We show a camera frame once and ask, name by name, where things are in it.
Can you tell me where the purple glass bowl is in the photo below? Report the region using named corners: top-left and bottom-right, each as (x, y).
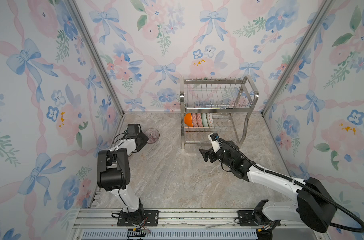
top-left (145, 129), bottom-right (160, 144)

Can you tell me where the pink purple bowl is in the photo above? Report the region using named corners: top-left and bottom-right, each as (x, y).
top-left (191, 113), bottom-right (198, 128)

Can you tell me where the green geometric pattern bowl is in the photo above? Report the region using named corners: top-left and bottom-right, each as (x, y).
top-left (206, 113), bottom-right (214, 127)

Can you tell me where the pale green celadon bowl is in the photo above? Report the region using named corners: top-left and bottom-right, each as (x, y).
top-left (201, 113), bottom-right (209, 128)

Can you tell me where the dark patterned bowl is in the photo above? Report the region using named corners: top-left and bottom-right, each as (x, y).
top-left (196, 113), bottom-right (203, 128)

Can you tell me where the orange white bowl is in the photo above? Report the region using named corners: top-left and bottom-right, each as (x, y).
top-left (184, 113), bottom-right (194, 127)

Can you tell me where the stainless steel dish rack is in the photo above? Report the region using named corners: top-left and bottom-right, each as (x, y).
top-left (180, 77), bottom-right (259, 149)

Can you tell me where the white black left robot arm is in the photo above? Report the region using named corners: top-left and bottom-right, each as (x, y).
top-left (97, 124), bottom-right (149, 225)

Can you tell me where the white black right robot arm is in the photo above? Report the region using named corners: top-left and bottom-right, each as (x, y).
top-left (199, 142), bottom-right (336, 233)

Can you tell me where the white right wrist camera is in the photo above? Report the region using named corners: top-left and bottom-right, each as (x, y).
top-left (208, 133), bottom-right (221, 153)

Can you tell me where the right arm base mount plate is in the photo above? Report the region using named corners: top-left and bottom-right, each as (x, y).
top-left (234, 210), bottom-right (281, 228)

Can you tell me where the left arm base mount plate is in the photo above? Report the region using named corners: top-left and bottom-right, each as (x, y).
top-left (117, 210), bottom-right (160, 227)

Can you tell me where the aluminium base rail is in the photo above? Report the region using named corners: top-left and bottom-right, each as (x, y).
top-left (68, 209), bottom-right (330, 240)

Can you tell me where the aluminium corner post left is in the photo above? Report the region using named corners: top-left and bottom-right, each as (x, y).
top-left (64, 0), bottom-right (124, 117)

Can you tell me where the aluminium corner post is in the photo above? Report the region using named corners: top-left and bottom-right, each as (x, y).
top-left (64, 0), bottom-right (124, 117)
top-left (260, 0), bottom-right (335, 116)

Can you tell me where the black corrugated cable conduit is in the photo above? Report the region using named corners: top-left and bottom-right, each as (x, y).
top-left (219, 139), bottom-right (364, 233)

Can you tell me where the aluminium corner post right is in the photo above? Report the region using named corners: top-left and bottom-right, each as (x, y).
top-left (260, 0), bottom-right (335, 116)

